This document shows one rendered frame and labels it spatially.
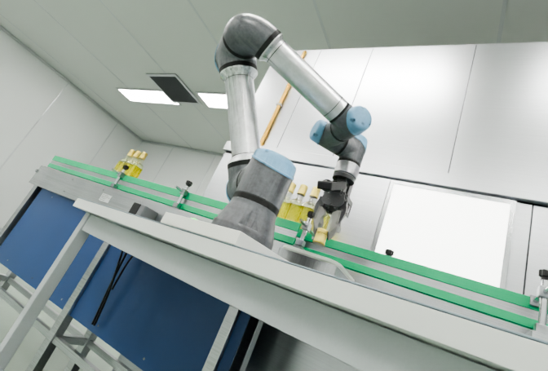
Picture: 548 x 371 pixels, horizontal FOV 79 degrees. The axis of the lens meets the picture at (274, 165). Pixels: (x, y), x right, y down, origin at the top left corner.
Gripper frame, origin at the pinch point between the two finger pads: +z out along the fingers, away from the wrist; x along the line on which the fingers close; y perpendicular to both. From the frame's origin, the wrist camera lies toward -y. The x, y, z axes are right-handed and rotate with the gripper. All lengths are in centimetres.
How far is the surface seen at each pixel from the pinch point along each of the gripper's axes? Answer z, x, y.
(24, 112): -94, 609, 110
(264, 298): 23.1, -9.2, -35.7
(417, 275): -1.1, -24.3, 23.1
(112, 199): 9, 111, 8
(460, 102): -85, -24, 42
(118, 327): 52, 69, 11
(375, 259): -1.9, -11.1, 22.5
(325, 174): -37, 24, 38
